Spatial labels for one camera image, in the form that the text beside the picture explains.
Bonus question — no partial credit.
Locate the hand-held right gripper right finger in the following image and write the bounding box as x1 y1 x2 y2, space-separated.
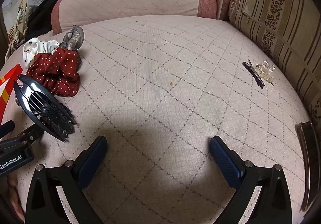
210 136 293 224

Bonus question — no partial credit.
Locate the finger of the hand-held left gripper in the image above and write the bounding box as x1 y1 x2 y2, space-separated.
0 121 15 138
16 125 45 144

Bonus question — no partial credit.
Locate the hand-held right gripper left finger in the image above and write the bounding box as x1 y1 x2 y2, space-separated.
25 136 108 224

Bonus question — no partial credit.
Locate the large black hair claw clip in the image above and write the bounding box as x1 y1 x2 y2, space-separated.
14 75 76 143

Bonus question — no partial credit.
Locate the red box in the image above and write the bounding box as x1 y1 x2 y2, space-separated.
0 63 23 125

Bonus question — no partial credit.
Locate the red polka-dot scrunchie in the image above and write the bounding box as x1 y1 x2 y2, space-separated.
26 48 81 97

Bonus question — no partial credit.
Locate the brown wooden armrest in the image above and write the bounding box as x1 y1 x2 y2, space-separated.
296 122 315 212

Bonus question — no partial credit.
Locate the white polka-dot scrunchie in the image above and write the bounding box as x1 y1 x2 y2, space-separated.
22 37 60 69

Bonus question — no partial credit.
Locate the black barrette hair clip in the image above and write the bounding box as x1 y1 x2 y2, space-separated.
242 61 266 89

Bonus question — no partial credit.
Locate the clear plastic hair claw clip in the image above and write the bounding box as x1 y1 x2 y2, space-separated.
253 59 276 85

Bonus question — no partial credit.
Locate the grey sheer scrunchie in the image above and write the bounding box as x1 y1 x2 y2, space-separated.
62 25 85 52

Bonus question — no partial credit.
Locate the tiger print blanket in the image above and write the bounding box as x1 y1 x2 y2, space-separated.
5 0 34 60

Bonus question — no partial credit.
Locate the pink quilted sofa seat cushion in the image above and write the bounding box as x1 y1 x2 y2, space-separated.
0 14 314 224

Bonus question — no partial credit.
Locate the black cloth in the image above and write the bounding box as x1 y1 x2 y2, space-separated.
27 0 78 39

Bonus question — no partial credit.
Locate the striped floral cushion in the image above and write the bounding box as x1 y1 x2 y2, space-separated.
227 0 321 136

